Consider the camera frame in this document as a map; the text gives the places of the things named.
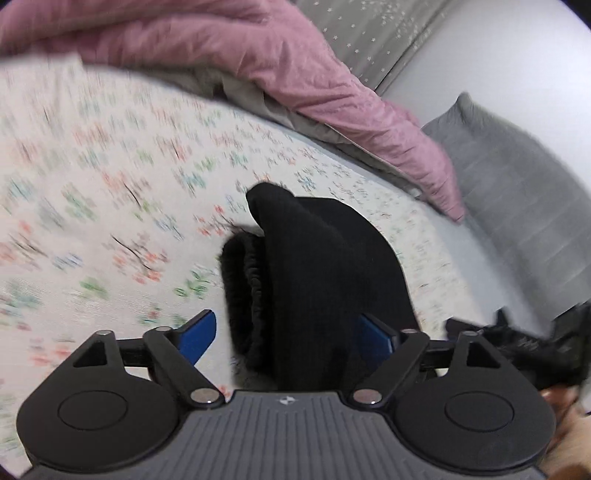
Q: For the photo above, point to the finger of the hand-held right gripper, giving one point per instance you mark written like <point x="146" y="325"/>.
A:
<point x="489" y="330"/>

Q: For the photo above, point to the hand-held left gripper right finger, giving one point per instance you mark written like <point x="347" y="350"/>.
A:
<point x="376" y="337"/>

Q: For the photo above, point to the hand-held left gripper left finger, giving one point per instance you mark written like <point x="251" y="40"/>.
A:
<point x="198" y="339"/>

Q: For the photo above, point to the black pants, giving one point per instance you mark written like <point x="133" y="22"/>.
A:
<point x="323" y="277"/>

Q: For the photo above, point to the person's right hand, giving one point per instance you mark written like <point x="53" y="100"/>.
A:
<point x="570" y="429"/>

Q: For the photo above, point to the grey pillow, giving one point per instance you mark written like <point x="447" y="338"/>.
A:
<point x="517" y="194"/>

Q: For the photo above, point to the floral white bed sheet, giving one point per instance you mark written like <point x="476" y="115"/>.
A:
<point x="115" y="184"/>

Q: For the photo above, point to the pink duvet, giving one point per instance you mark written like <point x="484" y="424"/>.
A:
<point x="277" y="60"/>

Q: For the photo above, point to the grey starred cloth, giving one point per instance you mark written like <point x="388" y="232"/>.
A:
<point x="369" y="37"/>

